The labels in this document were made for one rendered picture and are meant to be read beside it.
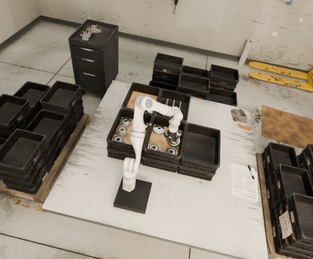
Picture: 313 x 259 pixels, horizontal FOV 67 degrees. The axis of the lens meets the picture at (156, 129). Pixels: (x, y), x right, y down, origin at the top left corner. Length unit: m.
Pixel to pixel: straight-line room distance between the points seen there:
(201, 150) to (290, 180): 1.17
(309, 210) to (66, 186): 2.11
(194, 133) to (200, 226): 0.79
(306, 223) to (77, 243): 2.03
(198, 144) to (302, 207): 1.13
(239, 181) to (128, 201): 0.95
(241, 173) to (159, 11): 3.57
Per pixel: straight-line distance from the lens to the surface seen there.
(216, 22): 4.93
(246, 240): 1.96
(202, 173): 1.99
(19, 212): 2.77
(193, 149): 2.05
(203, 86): 3.35
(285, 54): 5.37
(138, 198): 1.81
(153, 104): 1.56
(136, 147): 1.55
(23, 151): 2.52
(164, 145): 2.01
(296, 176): 2.97
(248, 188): 2.17
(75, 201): 1.89
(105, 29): 3.55
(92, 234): 2.52
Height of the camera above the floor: 2.37
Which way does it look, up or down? 47 degrees down
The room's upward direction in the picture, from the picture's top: 10 degrees clockwise
